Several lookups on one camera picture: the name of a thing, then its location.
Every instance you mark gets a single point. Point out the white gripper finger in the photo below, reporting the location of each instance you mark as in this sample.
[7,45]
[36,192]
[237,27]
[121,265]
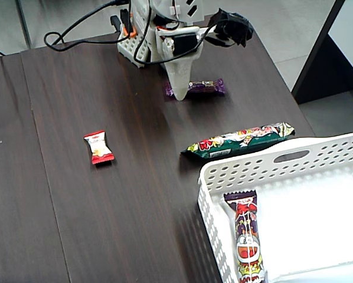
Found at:
[174,79]
[185,76]

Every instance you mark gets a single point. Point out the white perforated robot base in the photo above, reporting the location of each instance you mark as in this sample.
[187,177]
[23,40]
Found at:
[129,47]

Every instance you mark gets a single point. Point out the white perforated plastic basket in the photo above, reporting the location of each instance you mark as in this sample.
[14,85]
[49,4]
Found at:
[253,168]

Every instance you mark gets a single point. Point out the purple candy bar wrapper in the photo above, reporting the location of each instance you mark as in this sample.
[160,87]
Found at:
[207,86]

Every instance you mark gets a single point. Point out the green cartoon snack stick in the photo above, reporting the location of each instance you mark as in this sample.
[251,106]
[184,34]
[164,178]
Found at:
[247,140]

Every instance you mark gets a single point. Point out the red white candy packet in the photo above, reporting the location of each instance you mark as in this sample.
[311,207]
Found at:
[99,147]

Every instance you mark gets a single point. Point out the dark cabinet with white panel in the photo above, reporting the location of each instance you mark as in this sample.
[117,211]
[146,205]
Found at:
[330,62]

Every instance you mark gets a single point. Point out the purple cartoon snack stick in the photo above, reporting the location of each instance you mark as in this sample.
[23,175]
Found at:
[247,236]

